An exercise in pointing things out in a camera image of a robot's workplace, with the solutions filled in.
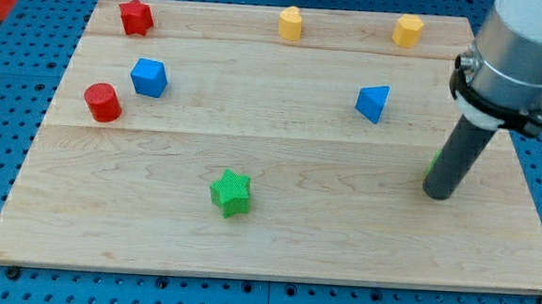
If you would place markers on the green star block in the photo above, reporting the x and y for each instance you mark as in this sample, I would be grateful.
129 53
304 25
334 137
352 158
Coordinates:
231 193

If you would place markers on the red star block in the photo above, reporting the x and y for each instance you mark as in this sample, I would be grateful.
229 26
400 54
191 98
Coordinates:
135 17

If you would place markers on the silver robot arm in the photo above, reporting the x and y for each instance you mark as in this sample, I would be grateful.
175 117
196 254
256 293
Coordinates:
496 84

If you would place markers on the green circle block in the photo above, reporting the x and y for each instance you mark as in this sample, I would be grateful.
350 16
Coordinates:
433 162

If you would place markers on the wooden board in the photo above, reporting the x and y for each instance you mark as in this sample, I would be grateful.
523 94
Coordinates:
334 199

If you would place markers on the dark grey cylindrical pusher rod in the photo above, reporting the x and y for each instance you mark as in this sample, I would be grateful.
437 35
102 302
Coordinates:
460 152

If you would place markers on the yellow hexagon block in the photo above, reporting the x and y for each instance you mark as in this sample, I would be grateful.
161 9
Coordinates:
407 31

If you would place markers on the blue cube block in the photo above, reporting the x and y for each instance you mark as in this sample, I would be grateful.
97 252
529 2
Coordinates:
149 77

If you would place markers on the yellow heart block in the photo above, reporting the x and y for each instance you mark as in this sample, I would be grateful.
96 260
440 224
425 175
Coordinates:
290 24

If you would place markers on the blue triangle block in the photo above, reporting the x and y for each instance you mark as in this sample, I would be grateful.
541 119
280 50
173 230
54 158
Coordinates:
371 102

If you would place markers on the red cylinder block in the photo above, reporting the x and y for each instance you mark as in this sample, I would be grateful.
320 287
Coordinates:
102 102

